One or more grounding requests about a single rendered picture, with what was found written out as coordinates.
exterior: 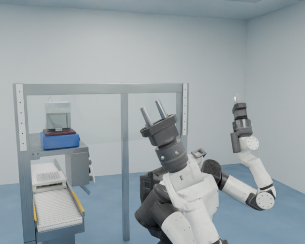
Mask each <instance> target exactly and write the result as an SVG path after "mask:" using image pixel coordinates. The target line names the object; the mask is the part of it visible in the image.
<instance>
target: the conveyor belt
mask: <svg viewBox="0 0 305 244"><path fill-rule="evenodd" d="M55 171H59V170H58V168H57V166H56V164H55V162H52V163H44V164H36V165H31V174H40V173H47V172H55ZM33 200H34V205H35V212H36V218H37V227H38V233H43V232H48V231H52V230H57V229H62V228H67V227H71V226H76V225H81V224H82V216H81V214H80V212H79V210H78V208H77V206H76V204H75V202H74V200H73V198H72V196H71V194H70V192H69V190H68V188H65V189H58V190H51V191H45V192H39V193H35V194H33Z"/></svg>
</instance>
